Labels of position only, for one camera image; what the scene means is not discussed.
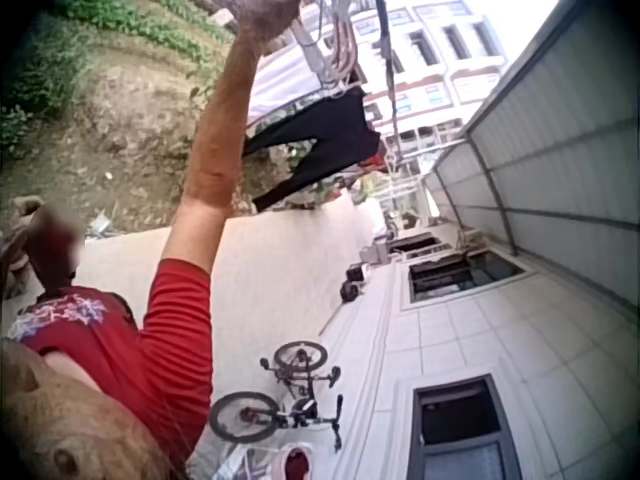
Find person's right hand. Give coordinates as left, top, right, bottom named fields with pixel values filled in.
left=233, top=0, right=302, bottom=47

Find white hanging garment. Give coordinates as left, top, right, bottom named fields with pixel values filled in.
left=245, top=19, right=354, bottom=132

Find striped hanging garment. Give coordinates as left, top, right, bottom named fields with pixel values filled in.
left=313, top=0, right=362, bottom=90

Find black hanging trousers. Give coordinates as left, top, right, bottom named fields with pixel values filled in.
left=242, top=85, right=382, bottom=213

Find white multi-storey building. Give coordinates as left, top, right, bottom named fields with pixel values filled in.
left=349, top=0, right=507, bottom=166

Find red hanging garment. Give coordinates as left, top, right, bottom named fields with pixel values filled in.
left=357, top=152, right=389, bottom=172

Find green plant bed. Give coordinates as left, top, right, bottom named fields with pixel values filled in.
left=0, top=0, right=236, bottom=151

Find white box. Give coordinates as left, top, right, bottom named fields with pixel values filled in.
left=358, top=242, right=392, bottom=266

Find long wooden stick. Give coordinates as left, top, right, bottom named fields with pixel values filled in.
left=317, top=299, right=348, bottom=337

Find grey corrugated metal fence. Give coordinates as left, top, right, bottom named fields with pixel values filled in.
left=420, top=0, right=640, bottom=307

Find person's legs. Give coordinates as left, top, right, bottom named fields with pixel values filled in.
left=0, top=195, right=87, bottom=297

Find white framed window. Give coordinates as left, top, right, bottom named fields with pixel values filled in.
left=405, top=248, right=533, bottom=307

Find small black bicycle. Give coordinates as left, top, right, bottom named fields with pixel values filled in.
left=258, top=339, right=343, bottom=399

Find large black bicycle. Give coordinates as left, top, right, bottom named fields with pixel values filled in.
left=208, top=390, right=346, bottom=454

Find dark framed window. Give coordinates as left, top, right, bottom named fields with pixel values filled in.
left=405, top=373, right=524, bottom=480

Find black hanging strap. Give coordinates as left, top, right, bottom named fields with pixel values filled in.
left=373, top=0, right=402, bottom=151

